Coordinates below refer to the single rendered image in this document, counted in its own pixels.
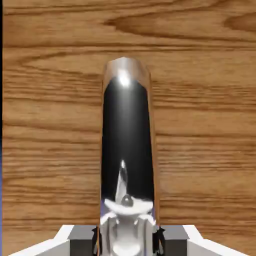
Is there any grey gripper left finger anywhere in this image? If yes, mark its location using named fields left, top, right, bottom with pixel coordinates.
left=8, top=224, right=103, bottom=256

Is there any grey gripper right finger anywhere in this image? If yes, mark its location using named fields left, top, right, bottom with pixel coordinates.
left=152, top=224, right=250, bottom=256

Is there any curved shiny metal handle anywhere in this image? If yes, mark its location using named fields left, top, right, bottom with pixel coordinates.
left=99, top=56, right=161, bottom=256

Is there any light wood cabinet door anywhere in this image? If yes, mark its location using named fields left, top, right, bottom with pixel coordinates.
left=1, top=0, right=256, bottom=256

